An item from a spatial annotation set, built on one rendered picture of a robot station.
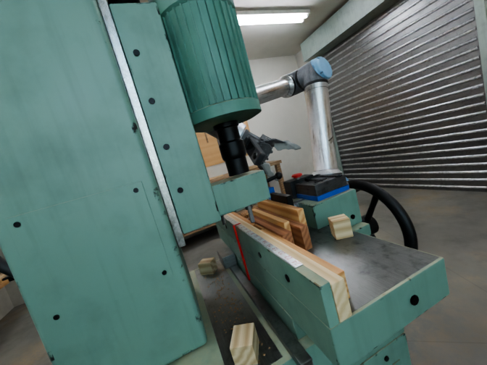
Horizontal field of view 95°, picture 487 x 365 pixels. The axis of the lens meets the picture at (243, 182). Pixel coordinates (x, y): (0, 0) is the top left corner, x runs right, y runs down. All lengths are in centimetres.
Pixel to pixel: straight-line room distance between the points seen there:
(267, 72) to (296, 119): 105
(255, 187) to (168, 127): 22
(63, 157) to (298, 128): 451
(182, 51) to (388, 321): 55
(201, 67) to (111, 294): 42
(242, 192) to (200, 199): 11
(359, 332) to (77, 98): 50
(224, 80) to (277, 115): 407
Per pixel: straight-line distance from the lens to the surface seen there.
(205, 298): 63
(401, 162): 389
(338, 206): 59
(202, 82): 47
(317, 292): 30
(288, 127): 461
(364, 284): 38
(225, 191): 49
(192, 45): 50
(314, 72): 124
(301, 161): 470
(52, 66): 45
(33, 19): 48
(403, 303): 40
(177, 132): 44
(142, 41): 50
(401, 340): 60
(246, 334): 44
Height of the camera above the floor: 112
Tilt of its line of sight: 7 degrees down
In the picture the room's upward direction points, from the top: 16 degrees counter-clockwise
